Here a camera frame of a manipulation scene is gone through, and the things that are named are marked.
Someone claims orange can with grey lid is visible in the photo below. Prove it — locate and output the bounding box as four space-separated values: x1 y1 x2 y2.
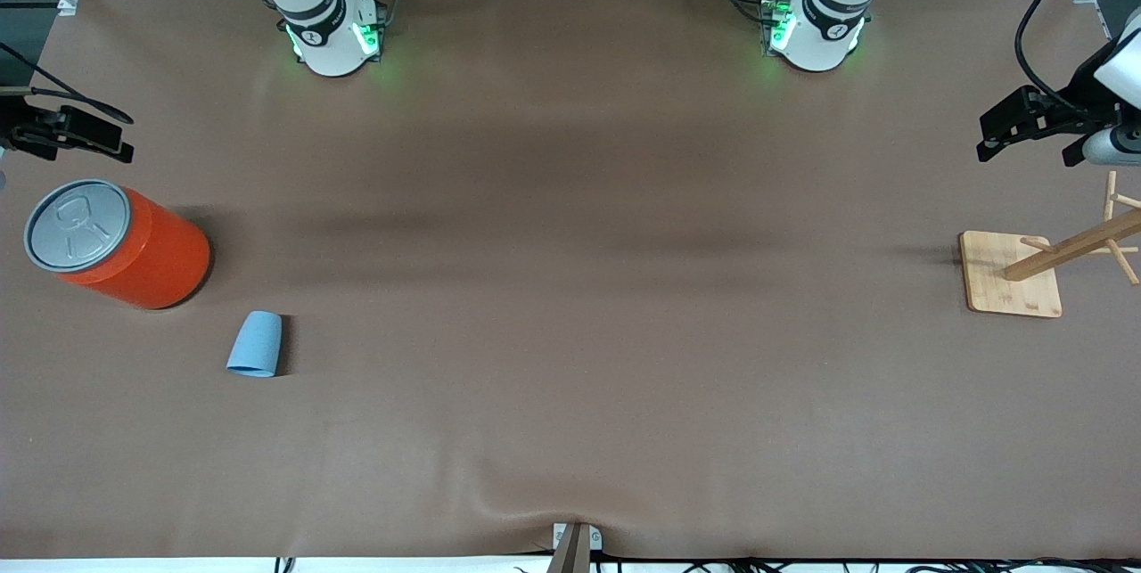
23 178 213 311

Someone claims brown table mat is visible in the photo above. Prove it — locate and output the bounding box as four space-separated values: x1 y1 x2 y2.
0 0 1141 561

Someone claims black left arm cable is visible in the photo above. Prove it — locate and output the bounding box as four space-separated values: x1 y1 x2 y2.
1014 0 1141 111

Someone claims wooden cup rack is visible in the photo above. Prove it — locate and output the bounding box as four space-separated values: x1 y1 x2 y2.
959 170 1141 319

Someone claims metal camera bracket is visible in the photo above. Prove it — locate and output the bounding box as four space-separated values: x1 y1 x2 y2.
546 521 603 573

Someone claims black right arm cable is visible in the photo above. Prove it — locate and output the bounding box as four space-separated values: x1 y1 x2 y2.
0 43 135 125

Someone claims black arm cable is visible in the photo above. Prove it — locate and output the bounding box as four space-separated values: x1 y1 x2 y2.
0 43 135 125
1014 0 1141 111

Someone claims light blue plastic cup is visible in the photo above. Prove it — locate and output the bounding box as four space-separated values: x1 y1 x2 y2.
226 310 283 379

